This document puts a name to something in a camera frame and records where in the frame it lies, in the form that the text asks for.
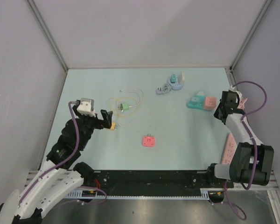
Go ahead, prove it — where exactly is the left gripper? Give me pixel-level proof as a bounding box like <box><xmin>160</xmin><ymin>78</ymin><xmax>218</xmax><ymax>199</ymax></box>
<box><xmin>74</xmin><ymin>105</ymin><xmax>112</xmax><ymax>148</ymax></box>

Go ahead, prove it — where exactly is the pink cube socket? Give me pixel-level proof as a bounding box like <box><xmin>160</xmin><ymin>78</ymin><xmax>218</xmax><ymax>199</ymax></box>
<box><xmin>203</xmin><ymin>96</ymin><xmax>217</xmax><ymax>111</ymax></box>

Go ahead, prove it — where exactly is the teal triangular power strip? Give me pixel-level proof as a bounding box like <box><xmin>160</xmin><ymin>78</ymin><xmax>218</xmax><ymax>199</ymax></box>
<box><xmin>187</xmin><ymin>91</ymin><xmax>206</xmax><ymax>110</ymax></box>

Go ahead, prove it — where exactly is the light teal charger plug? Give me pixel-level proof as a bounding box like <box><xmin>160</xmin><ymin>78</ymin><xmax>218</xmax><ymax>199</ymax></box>
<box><xmin>191</xmin><ymin>96</ymin><xmax>201</xmax><ymax>105</ymax></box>

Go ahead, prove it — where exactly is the white square adapter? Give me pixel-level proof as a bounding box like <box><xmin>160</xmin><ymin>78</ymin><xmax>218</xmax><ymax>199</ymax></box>
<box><xmin>178</xmin><ymin>72</ymin><xmax>185</xmax><ymax>85</ymax></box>

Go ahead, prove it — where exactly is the blue round power strip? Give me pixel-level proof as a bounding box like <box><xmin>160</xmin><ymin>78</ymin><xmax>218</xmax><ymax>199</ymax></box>
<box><xmin>155</xmin><ymin>78</ymin><xmax>184</xmax><ymax>95</ymax></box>

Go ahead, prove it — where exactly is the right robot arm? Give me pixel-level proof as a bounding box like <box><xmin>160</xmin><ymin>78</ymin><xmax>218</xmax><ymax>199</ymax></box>
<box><xmin>206</xmin><ymin>91</ymin><xmax>274</xmax><ymax>189</ymax></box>

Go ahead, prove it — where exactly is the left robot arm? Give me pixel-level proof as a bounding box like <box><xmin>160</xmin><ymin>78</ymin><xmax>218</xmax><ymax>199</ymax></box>
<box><xmin>0</xmin><ymin>105</ymin><xmax>113</xmax><ymax>224</ymax></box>

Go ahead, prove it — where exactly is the yellow charger plug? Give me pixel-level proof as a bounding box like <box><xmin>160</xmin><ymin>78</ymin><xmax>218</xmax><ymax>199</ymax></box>
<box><xmin>110</xmin><ymin>122</ymin><xmax>118</xmax><ymax>131</ymax></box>

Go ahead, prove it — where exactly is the green charger plug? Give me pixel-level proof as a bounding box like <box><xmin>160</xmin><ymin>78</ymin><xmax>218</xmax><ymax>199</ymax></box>
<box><xmin>118</xmin><ymin>103</ymin><xmax>129</xmax><ymax>112</ymax></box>

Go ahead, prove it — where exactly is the pink power strip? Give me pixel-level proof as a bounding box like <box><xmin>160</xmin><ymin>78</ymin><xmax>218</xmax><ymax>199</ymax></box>
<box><xmin>221</xmin><ymin>133</ymin><xmax>237</xmax><ymax>164</ymax></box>

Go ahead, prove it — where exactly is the pink square adapter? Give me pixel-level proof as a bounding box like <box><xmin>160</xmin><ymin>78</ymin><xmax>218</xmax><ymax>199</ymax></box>
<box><xmin>142</xmin><ymin>134</ymin><xmax>155</xmax><ymax>147</ymax></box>

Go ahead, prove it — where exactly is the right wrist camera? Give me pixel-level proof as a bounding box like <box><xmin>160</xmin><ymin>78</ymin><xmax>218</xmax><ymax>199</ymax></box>
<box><xmin>229</xmin><ymin>85</ymin><xmax>242</xmax><ymax>102</ymax></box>

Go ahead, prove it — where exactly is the white usb cable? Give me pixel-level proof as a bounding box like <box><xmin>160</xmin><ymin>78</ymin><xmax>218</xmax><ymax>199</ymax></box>
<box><xmin>118</xmin><ymin>87</ymin><xmax>144</xmax><ymax>128</ymax></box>

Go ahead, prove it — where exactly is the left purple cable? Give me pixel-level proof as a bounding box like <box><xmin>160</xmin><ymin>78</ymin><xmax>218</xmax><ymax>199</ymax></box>
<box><xmin>17</xmin><ymin>100</ymin><xmax>108</xmax><ymax>208</ymax></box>

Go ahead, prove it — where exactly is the grey cable duct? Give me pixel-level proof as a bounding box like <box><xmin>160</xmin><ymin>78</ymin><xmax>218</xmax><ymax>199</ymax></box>
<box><xmin>65</xmin><ymin>189</ymin><xmax>223</xmax><ymax>200</ymax></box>

